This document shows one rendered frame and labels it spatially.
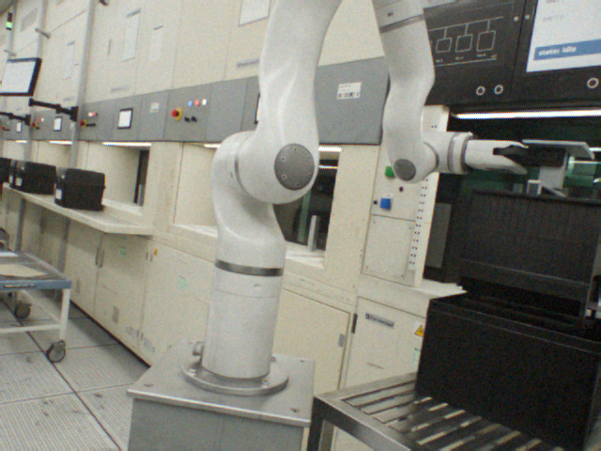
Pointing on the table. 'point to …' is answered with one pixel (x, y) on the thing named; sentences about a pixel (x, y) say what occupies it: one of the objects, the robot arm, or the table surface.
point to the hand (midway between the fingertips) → (554, 159)
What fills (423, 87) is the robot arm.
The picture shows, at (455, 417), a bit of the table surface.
